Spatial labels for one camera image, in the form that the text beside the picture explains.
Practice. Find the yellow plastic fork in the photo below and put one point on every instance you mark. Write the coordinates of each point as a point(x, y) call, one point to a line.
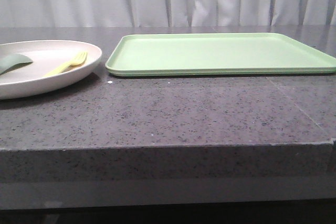
point(77, 60)

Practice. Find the light green plastic tray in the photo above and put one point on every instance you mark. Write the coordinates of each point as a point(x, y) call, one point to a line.
point(215, 54)

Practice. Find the green plastic spoon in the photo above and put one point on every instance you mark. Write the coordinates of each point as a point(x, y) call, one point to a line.
point(14, 61)

